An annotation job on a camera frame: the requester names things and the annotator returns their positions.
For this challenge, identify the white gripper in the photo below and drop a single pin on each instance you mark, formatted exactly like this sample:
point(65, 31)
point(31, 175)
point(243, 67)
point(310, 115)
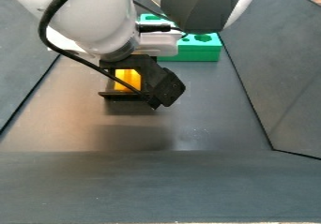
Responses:
point(158, 39)

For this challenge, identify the yellow star prism object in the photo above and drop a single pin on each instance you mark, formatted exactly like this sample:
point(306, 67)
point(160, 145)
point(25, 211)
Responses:
point(128, 76)

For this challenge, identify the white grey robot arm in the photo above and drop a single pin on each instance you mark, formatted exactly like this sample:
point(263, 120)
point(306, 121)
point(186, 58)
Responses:
point(102, 25)

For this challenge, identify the black curved fixture stand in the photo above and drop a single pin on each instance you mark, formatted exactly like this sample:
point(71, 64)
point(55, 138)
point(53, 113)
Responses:
point(139, 62)

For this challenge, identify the green shape insertion block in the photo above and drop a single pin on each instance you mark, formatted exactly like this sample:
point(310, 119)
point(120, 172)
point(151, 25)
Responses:
point(195, 48)

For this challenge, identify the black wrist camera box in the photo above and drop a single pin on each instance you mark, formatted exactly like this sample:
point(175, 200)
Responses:
point(163, 86)

